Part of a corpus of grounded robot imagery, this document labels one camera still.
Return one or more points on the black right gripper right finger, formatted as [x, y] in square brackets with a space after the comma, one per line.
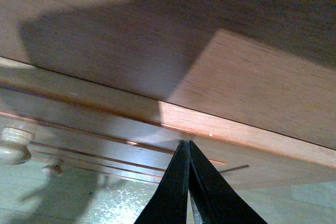
[213, 200]

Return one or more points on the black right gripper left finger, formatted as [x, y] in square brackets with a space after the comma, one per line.
[169, 202]

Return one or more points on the lower drawer wooden knob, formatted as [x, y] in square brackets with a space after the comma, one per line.
[53, 168]

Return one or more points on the drawer wooden knob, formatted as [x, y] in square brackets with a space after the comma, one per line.
[53, 168]
[14, 142]

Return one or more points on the upper drawer wooden knob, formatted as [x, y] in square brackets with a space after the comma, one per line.
[14, 142]

